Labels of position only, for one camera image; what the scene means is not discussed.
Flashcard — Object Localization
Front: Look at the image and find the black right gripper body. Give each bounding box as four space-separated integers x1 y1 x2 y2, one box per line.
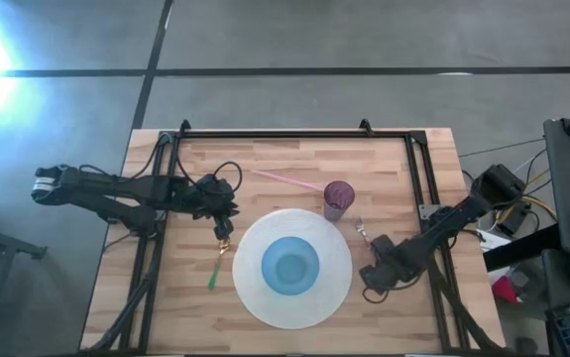
358 234 415 297

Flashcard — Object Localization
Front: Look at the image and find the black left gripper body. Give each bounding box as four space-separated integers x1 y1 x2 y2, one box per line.
192 174 240 220

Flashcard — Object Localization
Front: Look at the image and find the silver fork with pink handle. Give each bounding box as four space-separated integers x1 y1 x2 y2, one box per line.
354 215 379 252

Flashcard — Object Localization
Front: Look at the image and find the gold spoon with green handle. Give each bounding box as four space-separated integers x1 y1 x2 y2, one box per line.
207 237 232 292

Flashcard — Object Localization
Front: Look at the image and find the purple faceted plastic cup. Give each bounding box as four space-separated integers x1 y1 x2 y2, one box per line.
322 179 356 222

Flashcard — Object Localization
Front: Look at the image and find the pink drinking straw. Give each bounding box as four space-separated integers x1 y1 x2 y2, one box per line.
250 169 326 192

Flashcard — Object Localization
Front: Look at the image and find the light blue bowl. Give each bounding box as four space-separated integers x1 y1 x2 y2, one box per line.
261 236 321 298

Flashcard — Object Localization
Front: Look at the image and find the white woven round placemat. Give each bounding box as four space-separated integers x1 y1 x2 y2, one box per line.
231 207 354 330

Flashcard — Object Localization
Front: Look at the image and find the white paper sheet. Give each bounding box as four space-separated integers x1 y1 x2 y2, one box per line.
476 229 513 255

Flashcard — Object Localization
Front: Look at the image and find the red object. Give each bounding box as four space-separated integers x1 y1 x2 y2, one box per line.
491 275 519 305

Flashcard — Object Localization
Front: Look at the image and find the black power box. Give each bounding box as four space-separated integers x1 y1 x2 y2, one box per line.
494 200 534 239

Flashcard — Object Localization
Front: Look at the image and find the black metal bar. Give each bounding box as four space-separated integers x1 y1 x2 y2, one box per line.
482 223 563 273

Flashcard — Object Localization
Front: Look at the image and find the black caster wheel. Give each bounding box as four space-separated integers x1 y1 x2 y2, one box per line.
513 336 539 356

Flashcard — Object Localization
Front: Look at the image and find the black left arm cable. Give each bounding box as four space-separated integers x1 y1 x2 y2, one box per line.
212 160 244 195

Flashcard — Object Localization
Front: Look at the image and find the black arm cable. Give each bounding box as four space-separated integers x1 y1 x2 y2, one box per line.
361 286 392 305
212 160 244 195

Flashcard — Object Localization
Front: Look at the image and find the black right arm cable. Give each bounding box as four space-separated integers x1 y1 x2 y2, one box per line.
361 286 392 305

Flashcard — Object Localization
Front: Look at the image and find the black metal table frame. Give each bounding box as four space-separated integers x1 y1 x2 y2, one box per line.
85 118 509 356

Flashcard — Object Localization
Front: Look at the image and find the yellow cable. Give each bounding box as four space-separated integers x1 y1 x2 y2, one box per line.
521 168 559 220

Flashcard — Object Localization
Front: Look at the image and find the grey floor cable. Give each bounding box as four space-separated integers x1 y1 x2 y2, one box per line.
457 137 546 160

